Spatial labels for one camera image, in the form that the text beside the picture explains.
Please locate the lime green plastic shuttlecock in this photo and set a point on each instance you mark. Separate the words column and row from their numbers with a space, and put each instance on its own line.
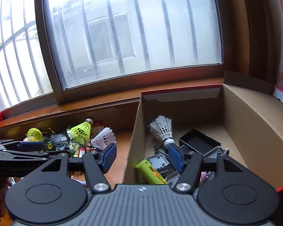
column 81, row 129

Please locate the red cardboard box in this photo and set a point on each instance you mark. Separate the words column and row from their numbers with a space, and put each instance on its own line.
column 245, row 127

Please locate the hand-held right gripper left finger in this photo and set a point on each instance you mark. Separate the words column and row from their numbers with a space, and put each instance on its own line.
column 109, row 157

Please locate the white feather shuttlecock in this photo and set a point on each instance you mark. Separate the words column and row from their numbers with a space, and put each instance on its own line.
column 103, row 139
column 162, row 128

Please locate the dark transparent plastic box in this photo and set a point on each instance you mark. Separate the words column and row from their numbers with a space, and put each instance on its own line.
column 200, row 142

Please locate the lime green toy gun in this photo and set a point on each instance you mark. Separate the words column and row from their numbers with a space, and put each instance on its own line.
column 148, row 171

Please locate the yellow nylon shuttlecock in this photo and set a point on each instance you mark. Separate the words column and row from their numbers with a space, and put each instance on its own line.
column 35, row 135

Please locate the wooden desktop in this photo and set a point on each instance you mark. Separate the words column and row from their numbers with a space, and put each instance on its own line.
column 122, row 143

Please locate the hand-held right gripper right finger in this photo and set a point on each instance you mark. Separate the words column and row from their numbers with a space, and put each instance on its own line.
column 175, row 159

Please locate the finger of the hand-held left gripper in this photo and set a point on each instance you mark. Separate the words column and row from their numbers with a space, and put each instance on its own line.
column 31, row 146
column 28, row 160

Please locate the frosted window pane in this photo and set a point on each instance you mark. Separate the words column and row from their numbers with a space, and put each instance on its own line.
column 11, row 51
column 132, row 33

